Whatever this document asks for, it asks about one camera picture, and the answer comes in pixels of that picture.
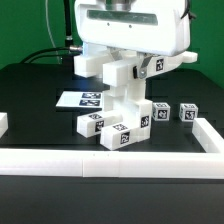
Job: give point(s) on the black hose upright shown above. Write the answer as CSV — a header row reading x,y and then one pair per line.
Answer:
x,y
68,28

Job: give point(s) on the white block left edge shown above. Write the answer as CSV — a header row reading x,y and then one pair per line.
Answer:
x,y
3,123

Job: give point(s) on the white chair seat part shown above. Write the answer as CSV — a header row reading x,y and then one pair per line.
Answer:
x,y
129,100

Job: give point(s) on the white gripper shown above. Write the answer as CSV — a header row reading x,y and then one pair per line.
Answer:
x,y
159,27

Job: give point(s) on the white U-shaped obstacle fence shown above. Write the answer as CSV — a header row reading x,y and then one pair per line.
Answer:
x,y
206,165

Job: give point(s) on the white chair back frame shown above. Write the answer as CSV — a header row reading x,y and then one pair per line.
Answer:
x,y
119,73

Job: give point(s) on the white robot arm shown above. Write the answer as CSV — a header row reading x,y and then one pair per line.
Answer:
x,y
148,27

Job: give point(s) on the white sheet with markers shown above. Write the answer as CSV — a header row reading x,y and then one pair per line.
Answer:
x,y
74,99

